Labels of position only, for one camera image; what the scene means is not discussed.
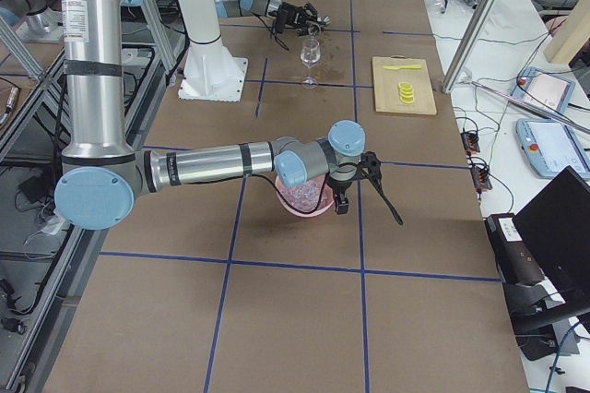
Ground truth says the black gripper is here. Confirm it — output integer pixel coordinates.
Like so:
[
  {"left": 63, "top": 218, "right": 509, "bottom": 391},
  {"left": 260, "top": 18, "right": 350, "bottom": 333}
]
[
  {"left": 327, "top": 151, "right": 404, "bottom": 226},
  {"left": 271, "top": 2, "right": 318, "bottom": 37}
]

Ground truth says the steel double jigger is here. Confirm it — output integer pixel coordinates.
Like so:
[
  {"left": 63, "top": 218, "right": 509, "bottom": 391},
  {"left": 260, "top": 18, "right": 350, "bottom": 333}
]
[{"left": 307, "top": 16, "right": 331, "bottom": 37}]

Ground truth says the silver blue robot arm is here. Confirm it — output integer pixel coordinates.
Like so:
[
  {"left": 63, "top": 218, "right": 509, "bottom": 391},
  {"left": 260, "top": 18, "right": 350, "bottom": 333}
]
[
  {"left": 54, "top": 0, "right": 382, "bottom": 230},
  {"left": 215, "top": 0, "right": 330, "bottom": 37}
]

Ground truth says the clear wine glass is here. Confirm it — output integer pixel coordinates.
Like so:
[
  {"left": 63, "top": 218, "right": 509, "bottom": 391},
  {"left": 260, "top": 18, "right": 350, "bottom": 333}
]
[{"left": 300, "top": 37, "right": 321, "bottom": 89}]

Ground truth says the clear ice cubes pile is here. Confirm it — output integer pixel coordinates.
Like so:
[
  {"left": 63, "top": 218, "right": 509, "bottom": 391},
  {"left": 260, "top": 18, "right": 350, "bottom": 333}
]
[{"left": 281, "top": 178, "right": 329, "bottom": 215}]

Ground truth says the pink bowl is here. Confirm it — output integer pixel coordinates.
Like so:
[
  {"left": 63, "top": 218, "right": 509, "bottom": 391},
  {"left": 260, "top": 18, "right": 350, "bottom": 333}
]
[{"left": 274, "top": 173, "right": 336, "bottom": 220}]

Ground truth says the wooden cutting board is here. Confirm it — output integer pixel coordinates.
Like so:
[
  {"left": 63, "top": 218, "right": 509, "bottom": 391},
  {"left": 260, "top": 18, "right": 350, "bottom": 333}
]
[{"left": 372, "top": 56, "right": 437, "bottom": 115}]

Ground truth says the yellow plastic knife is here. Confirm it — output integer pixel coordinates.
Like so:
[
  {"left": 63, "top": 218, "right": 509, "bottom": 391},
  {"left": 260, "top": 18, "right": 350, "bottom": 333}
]
[{"left": 382, "top": 64, "right": 422, "bottom": 71}]

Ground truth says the lemon slice two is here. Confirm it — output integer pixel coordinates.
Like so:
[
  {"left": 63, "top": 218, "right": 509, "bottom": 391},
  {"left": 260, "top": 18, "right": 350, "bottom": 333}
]
[{"left": 399, "top": 87, "right": 414, "bottom": 95}]

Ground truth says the black box device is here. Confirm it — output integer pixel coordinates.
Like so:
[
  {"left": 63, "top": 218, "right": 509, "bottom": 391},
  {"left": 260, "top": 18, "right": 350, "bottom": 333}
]
[{"left": 484, "top": 213, "right": 544, "bottom": 286}]

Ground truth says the black monitor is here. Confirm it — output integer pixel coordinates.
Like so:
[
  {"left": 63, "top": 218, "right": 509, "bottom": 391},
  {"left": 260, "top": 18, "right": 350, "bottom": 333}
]
[{"left": 513, "top": 166, "right": 589, "bottom": 294}]

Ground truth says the near blue teach pendant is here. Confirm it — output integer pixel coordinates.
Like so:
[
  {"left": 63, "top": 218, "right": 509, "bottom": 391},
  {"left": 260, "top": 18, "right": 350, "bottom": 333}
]
[{"left": 515, "top": 118, "right": 589, "bottom": 180}]

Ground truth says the blue teach pendant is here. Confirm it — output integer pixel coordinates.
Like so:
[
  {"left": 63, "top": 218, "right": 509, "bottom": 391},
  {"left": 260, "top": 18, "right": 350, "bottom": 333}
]
[
  {"left": 512, "top": 67, "right": 575, "bottom": 113},
  {"left": 515, "top": 118, "right": 589, "bottom": 180}
]

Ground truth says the far blue teach pendant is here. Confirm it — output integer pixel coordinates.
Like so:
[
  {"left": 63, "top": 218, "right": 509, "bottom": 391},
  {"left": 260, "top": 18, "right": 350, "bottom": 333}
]
[{"left": 512, "top": 67, "right": 575, "bottom": 113}]

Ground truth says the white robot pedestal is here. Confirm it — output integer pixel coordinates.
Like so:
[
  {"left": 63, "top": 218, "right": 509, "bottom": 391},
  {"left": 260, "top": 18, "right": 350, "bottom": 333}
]
[{"left": 179, "top": 0, "right": 248, "bottom": 102}]

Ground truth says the aluminium frame post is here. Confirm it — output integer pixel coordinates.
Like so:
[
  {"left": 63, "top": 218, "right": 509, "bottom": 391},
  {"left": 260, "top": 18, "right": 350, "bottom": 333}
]
[{"left": 442, "top": 0, "right": 497, "bottom": 94}]

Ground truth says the wooden post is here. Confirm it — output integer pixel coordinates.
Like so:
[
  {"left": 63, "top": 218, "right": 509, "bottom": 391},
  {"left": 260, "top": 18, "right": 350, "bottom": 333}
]
[{"left": 544, "top": 0, "right": 590, "bottom": 65}]

